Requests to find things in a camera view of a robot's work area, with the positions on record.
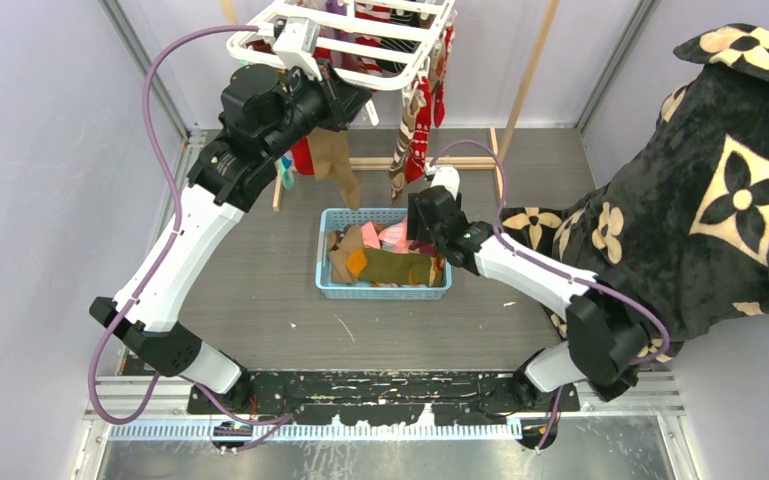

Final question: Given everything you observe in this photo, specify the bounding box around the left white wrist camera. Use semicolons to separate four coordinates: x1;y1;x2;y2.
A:
272;17;322;81

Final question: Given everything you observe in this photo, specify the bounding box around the red white striped sock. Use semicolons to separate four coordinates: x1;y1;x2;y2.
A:
354;2;398;77

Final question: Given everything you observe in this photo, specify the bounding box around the tan brown sock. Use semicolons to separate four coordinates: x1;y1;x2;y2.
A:
326;225;365;285

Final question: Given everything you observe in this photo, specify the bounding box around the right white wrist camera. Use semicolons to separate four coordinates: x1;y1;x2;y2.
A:
425;165;461;199

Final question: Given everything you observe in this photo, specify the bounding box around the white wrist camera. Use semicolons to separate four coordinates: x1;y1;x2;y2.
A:
425;165;461;199
272;17;322;81

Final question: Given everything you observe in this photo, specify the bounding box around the white hanger clip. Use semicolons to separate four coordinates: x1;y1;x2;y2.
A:
364;100;380;126

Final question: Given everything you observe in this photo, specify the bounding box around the white plastic sock hanger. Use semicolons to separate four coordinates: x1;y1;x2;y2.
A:
226;1;456;91

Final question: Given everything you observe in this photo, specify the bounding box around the brown white striped sock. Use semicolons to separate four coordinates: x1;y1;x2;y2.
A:
388;89;424;204

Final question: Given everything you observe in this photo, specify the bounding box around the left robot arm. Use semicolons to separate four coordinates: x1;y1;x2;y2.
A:
89;60;372;413

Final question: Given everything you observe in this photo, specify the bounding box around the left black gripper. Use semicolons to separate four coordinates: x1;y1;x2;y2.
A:
263;57;370;162

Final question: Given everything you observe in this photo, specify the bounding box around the tan long sock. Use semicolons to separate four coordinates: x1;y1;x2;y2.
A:
307;128;361;210

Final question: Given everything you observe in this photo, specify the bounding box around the wooden hanging rack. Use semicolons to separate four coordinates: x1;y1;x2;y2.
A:
219;0;564;213

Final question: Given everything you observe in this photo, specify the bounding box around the mint green blue sock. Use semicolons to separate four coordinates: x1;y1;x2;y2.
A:
276;155;295;190

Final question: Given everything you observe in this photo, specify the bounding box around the red santa christmas sock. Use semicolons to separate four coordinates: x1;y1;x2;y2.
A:
405;78;432;183

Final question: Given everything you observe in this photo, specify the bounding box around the red snowflake sock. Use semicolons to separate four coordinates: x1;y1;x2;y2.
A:
432;24;455;128

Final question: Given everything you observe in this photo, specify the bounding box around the pink ribbed sock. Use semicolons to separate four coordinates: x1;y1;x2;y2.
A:
360;218;409;254

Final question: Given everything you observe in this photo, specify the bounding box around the olive green sock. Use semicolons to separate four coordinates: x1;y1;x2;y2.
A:
347;247;444;287

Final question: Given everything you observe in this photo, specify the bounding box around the black floral blanket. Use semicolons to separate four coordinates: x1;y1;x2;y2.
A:
499;23;769;396

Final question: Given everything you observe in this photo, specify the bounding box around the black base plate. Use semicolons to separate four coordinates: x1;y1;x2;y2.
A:
187;370;581;428

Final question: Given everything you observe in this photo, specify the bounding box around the red white patterned sock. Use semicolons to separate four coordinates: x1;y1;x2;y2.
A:
290;137;315;176

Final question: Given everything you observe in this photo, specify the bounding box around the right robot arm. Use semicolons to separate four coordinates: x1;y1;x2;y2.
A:
407;186;651;411

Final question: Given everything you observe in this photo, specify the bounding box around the light blue plastic basket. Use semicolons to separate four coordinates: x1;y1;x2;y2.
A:
315;207;452;301

